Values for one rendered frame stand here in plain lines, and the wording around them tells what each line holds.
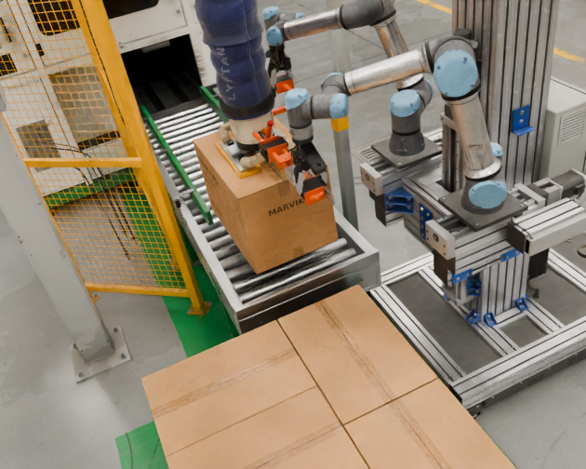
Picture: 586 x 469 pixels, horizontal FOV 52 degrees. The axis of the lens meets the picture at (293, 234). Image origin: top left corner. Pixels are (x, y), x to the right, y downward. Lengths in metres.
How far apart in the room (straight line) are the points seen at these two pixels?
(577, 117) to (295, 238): 1.19
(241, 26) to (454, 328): 1.64
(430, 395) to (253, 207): 0.97
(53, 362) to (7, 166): 1.27
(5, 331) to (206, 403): 1.92
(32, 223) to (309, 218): 1.26
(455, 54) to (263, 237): 1.12
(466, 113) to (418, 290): 1.41
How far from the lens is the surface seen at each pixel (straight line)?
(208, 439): 2.26
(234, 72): 2.36
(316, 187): 2.03
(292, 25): 2.54
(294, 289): 2.60
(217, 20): 2.29
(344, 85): 1.98
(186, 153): 3.91
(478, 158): 1.94
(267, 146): 2.34
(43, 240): 2.99
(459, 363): 2.78
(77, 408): 3.32
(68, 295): 3.18
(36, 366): 3.66
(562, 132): 2.49
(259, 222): 2.43
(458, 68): 1.78
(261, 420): 2.25
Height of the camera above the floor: 2.35
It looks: 37 degrees down
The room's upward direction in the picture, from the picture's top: 11 degrees counter-clockwise
